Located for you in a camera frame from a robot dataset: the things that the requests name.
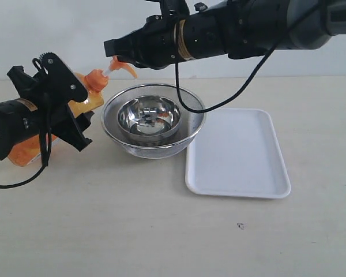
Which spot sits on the closed black gripper finger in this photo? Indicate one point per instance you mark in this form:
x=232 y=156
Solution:
x=125 y=48

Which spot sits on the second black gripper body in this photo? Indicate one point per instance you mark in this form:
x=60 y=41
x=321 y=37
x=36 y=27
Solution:
x=157 y=40

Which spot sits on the small stainless steel bowl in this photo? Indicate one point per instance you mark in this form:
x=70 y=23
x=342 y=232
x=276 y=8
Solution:
x=149 y=118

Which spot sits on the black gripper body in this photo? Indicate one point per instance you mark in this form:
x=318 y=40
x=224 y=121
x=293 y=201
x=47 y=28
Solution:
x=27 y=116

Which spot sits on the orange pump soap bottle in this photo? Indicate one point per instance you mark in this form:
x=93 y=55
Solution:
x=95 y=81

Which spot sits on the white rectangular foam tray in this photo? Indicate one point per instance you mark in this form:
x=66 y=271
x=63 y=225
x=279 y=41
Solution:
x=237 y=154

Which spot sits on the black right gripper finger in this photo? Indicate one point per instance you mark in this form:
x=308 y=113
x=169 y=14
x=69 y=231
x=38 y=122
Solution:
x=70 y=129

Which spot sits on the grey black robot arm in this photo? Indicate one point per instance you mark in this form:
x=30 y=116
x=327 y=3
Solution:
x=5 y=130

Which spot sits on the second grey black robot arm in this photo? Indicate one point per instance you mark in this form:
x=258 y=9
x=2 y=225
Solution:
x=237 y=29

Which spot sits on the steel mesh colander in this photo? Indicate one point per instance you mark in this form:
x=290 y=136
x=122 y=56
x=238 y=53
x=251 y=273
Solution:
x=191 y=124

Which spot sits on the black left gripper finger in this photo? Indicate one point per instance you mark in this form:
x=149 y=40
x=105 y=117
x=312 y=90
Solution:
x=55 y=81

